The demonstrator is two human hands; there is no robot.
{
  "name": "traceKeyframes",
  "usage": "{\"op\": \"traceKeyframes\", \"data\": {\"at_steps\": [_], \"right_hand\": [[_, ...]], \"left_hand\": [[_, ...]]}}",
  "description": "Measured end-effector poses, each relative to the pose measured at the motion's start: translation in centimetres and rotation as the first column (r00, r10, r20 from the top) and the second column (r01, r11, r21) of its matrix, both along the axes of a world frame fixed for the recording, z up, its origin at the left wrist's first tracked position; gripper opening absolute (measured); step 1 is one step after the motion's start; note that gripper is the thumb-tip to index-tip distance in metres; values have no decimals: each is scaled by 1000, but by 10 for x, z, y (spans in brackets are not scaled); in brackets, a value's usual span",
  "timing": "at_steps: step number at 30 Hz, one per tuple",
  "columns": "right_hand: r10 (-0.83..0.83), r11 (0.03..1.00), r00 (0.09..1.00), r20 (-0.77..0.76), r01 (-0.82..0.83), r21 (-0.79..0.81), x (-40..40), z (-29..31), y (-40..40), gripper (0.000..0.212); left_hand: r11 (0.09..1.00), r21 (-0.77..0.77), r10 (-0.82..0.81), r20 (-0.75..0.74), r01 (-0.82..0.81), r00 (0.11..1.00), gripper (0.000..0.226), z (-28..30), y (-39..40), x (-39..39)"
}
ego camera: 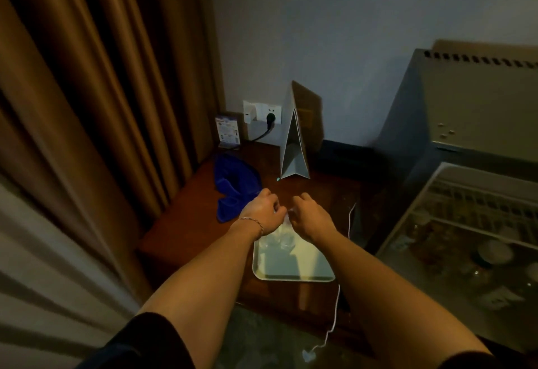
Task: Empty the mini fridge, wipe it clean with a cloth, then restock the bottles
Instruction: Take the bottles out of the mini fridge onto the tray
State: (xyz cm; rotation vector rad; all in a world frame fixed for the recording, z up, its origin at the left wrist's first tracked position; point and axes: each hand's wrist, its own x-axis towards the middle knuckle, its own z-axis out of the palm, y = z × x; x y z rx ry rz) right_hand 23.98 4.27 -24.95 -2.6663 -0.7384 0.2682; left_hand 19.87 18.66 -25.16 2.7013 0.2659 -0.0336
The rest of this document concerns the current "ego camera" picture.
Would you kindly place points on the person's left hand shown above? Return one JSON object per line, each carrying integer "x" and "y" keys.
{"x": 261, "y": 212}

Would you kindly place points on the person's right hand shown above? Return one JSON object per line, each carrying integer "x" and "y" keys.
{"x": 312, "y": 219}

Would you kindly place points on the person's right fingers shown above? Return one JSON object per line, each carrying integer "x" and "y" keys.
{"x": 299, "y": 207}

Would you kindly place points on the person's left fingers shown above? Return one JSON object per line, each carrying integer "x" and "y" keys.
{"x": 275, "y": 209}

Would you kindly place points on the clear plastic wrapper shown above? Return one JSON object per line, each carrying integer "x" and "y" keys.
{"x": 282, "y": 236}

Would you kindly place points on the person's left forearm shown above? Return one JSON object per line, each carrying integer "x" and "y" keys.
{"x": 210, "y": 280}

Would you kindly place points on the person's right forearm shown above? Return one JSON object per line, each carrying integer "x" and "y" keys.
{"x": 391, "y": 305}

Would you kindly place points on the blue cloth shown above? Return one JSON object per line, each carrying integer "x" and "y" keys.
{"x": 235, "y": 183}

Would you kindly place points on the white rectangular tray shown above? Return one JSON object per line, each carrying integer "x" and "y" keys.
{"x": 290, "y": 263}

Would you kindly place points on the white folded tent card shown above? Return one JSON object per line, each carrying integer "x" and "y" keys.
{"x": 294, "y": 150}

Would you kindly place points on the small printed card stand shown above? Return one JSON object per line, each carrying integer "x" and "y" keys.
{"x": 227, "y": 131}

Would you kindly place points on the grey glass door mini fridge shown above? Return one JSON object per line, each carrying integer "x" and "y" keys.
{"x": 470, "y": 129}

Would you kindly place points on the black left sleeve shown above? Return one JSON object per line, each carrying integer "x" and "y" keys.
{"x": 143, "y": 345}

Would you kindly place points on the black sleeve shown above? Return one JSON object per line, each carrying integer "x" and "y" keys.
{"x": 143, "y": 345}
{"x": 483, "y": 361}

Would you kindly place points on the white round lid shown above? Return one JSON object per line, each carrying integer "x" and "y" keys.
{"x": 496, "y": 251}

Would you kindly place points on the brown curtain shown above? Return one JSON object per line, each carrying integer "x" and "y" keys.
{"x": 105, "y": 87}

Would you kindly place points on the black right sleeve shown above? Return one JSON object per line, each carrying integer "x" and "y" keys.
{"x": 483, "y": 361}

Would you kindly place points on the white sheer curtain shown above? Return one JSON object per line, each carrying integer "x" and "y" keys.
{"x": 46, "y": 289}

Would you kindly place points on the white wall socket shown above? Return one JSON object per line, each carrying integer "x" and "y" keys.
{"x": 275, "y": 111}

